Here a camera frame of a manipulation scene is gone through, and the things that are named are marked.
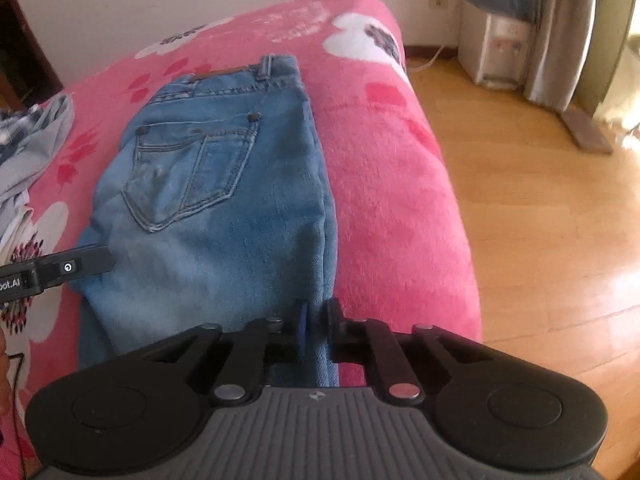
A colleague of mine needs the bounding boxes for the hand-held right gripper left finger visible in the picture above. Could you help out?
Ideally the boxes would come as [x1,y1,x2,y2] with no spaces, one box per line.
[131,300,309,406]

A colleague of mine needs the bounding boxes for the dark floor mat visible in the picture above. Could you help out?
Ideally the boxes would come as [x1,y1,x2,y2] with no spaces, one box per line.
[560,110,616,156]

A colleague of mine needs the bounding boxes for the wooden wardrobe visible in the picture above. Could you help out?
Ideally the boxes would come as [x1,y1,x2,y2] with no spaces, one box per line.
[0,0,63,111]

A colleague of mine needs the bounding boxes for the beige curtain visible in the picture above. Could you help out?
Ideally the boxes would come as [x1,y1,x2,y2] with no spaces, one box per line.
[522,0,601,113]

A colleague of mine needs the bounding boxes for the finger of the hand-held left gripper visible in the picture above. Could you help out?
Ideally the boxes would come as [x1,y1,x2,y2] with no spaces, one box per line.
[31,244,117,292]

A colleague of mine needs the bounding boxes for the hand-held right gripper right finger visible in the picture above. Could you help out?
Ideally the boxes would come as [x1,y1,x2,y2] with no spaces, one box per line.
[325,298,497,406]

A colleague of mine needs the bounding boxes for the pink floral blanket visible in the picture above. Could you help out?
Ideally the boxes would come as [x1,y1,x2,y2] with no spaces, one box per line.
[0,0,483,480]

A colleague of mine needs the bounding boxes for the white power cord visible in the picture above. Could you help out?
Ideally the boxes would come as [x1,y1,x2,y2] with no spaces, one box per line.
[407,45,461,73]

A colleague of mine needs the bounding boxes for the grey garment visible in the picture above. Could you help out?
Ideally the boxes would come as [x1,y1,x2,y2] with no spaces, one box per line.
[0,92,76,201]

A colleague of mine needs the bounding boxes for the plaid shirt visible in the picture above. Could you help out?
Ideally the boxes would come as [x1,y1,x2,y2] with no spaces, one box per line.
[0,107,38,161]

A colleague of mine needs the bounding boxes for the blue denim jeans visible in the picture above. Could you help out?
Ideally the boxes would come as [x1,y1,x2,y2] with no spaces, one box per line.
[70,55,341,388]

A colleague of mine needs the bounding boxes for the white water dispenser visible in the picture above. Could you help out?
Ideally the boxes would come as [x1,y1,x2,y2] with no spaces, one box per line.
[457,0,531,91]

